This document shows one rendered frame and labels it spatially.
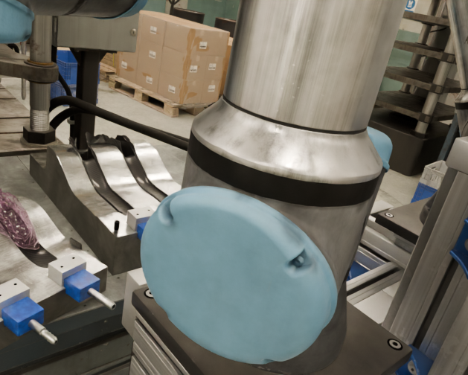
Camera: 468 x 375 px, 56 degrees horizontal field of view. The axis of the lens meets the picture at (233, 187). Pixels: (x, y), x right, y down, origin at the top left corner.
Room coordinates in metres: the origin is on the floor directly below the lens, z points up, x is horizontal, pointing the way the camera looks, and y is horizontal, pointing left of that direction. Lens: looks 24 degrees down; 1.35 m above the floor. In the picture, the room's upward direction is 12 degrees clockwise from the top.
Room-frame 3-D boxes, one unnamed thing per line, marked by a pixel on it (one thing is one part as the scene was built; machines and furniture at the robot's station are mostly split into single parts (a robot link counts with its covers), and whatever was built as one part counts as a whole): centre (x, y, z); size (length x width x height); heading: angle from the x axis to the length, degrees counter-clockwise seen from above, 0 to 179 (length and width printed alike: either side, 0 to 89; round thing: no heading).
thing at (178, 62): (5.27, 1.04, 0.47); 1.22 x 0.80 x 0.94; 53
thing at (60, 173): (0.98, 0.28, 0.87); 0.50 x 0.26 x 0.14; 45
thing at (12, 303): (0.50, 0.26, 0.86); 0.13 x 0.05 x 0.05; 62
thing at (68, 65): (4.51, 1.93, 0.32); 0.60 x 0.41 x 0.22; 55
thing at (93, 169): (0.97, 0.28, 0.92); 0.35 x 0.16 x 0.09; 45
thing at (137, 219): (0.75, 0.13, 0.89); 0.13 x 0.05 x 0.05; 45
